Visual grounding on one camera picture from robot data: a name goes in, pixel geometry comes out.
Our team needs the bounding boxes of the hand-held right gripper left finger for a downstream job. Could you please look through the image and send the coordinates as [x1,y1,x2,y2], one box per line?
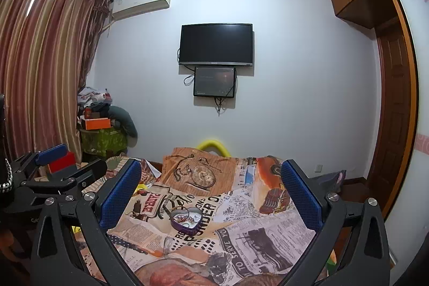
[30,158,143,286]

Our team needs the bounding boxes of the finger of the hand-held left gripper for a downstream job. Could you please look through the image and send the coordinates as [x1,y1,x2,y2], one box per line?
[12,143,69,188]
[20,159,108,212]

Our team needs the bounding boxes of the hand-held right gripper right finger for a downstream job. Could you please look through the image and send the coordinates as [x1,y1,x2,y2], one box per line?
[281,159,393,286]

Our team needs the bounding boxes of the red gold braided bangle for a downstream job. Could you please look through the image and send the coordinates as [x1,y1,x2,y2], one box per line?
[172,210,190,224]

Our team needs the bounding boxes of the heart-shaped purple tin box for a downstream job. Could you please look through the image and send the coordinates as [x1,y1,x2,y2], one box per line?
[168,206,202,236]

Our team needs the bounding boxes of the red box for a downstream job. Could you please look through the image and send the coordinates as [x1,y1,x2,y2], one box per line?
[47,152,77,174]

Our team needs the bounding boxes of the green patterned box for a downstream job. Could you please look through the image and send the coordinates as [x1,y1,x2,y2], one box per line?
[80,128,128,156]

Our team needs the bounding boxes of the dark grey bag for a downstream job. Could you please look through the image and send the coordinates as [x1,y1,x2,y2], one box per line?
[310,170,347,198]

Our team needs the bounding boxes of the orange box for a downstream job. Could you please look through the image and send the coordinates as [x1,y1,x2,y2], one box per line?
[82,118,112,131]

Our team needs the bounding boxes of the white red cloth bundle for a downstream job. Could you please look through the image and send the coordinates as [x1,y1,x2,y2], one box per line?
[76,87,113,109]

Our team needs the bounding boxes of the newspaper print blanket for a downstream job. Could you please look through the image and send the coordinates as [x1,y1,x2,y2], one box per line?
[72,147,336,286]

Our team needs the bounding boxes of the striped brown curtain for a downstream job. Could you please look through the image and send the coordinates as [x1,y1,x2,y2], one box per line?
[0,0,111,166]

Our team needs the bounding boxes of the brown wooden door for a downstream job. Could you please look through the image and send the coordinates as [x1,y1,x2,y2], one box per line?
[375,21,413,220]

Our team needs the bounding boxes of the white air conditioner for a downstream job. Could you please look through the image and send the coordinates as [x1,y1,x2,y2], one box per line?
[110,0,172,21]

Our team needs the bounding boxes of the yellow foam ring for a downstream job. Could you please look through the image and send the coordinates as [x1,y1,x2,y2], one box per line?
[196,138,232,157]

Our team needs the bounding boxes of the black monitor cables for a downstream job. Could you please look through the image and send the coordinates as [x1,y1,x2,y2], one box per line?
[214,96,232,116]

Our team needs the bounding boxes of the small black wall monitor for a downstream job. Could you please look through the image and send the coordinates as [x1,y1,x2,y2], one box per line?
[193,66,237,98]

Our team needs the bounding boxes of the black wall television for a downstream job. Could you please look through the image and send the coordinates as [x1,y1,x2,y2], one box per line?
[177,23,254,67]

